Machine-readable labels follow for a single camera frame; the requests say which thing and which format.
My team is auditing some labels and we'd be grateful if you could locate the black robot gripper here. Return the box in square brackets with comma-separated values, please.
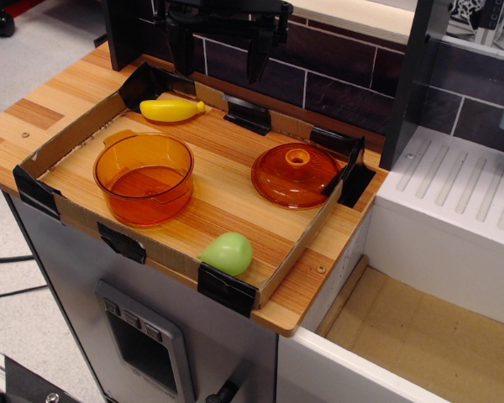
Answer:
[153, 0, 294, 85]

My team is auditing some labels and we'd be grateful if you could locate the yellow toy banana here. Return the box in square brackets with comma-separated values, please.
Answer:
[139, 100, 206, 123]

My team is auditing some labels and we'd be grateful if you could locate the cardboard fence with black tape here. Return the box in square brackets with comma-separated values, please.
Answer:
[13, 64, 386, 316]

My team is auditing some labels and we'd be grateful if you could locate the orange transparent pot lid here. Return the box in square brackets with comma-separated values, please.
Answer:
[251, 143, 339, 209]

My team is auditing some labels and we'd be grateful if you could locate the orange transparent plastic pot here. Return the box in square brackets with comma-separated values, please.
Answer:
[93, 129, 195, 227]

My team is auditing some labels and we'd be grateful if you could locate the green toy pear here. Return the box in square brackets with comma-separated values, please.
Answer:
[197, 233, 254, 276]

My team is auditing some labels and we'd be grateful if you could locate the black caster wheel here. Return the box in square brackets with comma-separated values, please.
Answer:
[0, 10, 15, 38]

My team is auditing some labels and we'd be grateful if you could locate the grey toy oven front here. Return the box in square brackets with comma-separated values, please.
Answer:
[8, 198, 277, 402]

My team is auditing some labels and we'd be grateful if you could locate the white toy sink unit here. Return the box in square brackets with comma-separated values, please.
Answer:
[276, 128, 504, 402]

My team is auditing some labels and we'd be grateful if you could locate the dark left back post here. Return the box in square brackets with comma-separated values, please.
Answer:
[102, 0, 153, 71]

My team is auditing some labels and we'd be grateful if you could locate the dark grey vertical post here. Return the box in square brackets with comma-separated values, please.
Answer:
[380, 1, 451, 170]

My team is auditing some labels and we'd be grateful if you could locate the black floor cable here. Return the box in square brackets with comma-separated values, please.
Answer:
[0, 222, 50, 301]

